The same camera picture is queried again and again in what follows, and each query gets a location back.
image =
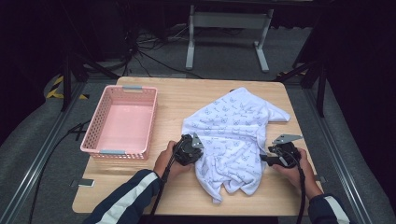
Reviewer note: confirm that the person's left hand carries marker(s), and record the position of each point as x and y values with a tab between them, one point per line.
165	161

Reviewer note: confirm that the person's right hand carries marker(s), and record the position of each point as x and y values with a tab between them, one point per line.
306	177

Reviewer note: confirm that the yellow black floor tape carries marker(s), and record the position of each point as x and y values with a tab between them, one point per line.
53	92

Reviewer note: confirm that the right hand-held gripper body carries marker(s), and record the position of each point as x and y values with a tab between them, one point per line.
286	154

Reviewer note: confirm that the small metal table bracket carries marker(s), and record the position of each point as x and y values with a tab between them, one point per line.
86	182
320	179

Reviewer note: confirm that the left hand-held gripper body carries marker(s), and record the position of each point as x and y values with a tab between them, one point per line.
187	151

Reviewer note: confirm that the grey metal desk frame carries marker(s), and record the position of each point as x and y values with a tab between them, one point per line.
229	20

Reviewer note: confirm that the pink plastic basket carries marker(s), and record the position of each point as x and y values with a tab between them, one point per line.
123	124

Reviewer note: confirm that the black metal stand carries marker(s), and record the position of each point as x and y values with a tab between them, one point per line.
321	90
66	81

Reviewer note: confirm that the white patterned t-shirt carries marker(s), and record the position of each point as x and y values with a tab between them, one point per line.
232	137

